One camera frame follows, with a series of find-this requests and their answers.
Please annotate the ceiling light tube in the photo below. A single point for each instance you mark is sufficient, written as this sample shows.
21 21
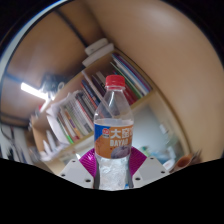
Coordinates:
33 90

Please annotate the wooden shelf unit with books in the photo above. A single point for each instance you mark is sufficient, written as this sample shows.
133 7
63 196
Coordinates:
80 113

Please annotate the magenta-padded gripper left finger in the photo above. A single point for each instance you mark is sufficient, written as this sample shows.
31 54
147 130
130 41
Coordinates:
75 171

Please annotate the clear red-capped drink bottle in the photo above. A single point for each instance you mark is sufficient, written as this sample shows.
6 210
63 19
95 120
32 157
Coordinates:
113 140

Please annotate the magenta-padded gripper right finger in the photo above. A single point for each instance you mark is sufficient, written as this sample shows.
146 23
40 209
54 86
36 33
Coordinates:
151 170

